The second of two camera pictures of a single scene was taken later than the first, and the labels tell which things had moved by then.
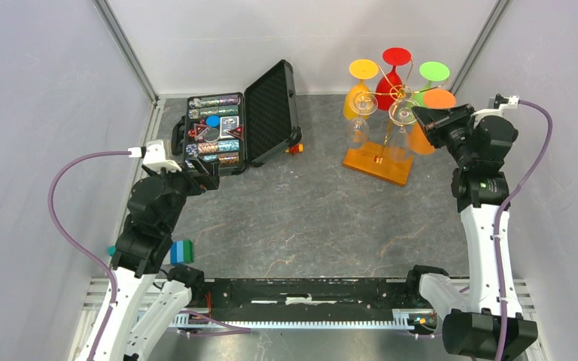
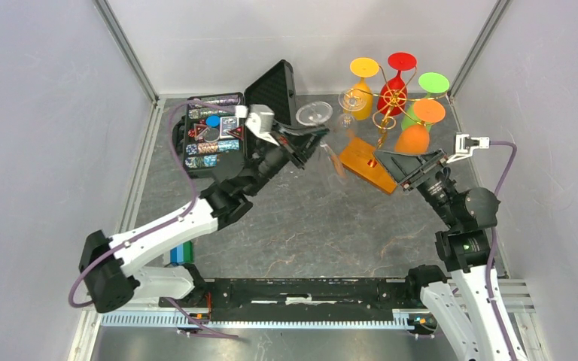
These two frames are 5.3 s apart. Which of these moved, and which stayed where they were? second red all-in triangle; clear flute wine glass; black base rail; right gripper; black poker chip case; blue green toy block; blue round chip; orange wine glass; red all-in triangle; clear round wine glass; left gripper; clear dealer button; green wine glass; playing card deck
Moved: left gripper; orange wine glass; right gripper; green wine glass; clear flute wine glass; clear round wine glass
Stayed: blue round chip; playing card deck; black poker chip case; second red all-in triangle; clear dealer button; black base rail; red all-in triangle; blue green toy block
